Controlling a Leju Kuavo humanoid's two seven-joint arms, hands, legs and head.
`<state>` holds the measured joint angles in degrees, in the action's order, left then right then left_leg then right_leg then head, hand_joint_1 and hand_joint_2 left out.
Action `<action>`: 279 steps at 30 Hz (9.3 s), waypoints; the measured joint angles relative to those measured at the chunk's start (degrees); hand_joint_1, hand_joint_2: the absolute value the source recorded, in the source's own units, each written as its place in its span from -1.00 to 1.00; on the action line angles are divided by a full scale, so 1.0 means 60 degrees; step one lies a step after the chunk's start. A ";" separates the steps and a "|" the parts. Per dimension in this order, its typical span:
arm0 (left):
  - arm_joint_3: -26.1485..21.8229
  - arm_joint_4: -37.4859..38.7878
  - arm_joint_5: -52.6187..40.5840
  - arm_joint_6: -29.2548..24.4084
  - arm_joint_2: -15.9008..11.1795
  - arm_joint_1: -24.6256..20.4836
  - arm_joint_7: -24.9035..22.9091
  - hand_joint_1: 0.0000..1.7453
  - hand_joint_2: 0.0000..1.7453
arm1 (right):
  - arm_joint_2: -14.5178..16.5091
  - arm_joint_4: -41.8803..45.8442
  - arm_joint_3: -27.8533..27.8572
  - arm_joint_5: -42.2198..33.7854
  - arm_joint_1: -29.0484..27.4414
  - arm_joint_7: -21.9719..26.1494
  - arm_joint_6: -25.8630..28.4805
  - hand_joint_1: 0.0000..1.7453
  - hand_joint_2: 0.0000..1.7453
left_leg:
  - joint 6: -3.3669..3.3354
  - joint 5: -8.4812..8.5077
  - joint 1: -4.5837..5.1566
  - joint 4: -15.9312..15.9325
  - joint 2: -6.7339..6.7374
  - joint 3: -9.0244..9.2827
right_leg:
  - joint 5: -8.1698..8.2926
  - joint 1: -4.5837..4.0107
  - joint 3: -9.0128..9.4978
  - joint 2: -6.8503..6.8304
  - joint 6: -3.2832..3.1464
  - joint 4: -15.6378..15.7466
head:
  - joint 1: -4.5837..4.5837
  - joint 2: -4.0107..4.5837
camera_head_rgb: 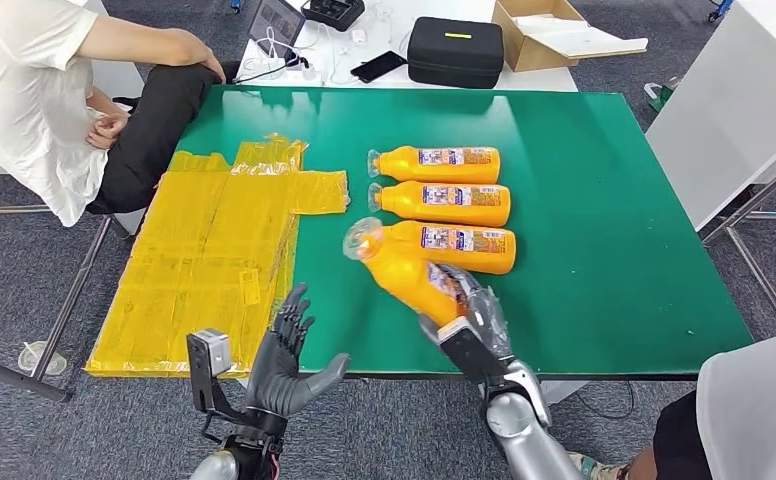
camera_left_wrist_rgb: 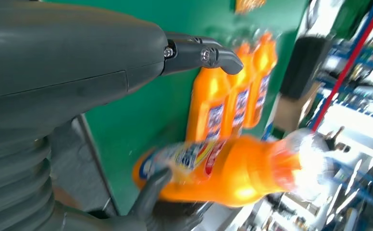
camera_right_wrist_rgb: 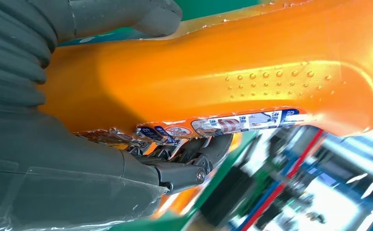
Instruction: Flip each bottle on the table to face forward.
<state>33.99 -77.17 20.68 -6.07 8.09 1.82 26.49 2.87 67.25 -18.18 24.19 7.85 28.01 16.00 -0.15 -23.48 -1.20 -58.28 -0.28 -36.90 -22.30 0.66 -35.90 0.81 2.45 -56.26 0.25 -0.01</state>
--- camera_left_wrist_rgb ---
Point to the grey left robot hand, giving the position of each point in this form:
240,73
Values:
62,57

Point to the orange detergent bottle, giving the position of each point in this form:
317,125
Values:
237,172
207,102
240,95
263,73

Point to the yellow taped cardboard mat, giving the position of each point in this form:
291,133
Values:
248,5

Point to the open cardboard box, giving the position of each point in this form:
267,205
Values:
293,111

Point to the black zip case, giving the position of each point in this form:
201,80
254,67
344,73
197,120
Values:
304,67

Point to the red pole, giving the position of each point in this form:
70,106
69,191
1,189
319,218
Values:
352,62

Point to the blue storage shelving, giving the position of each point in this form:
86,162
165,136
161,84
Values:
364,95

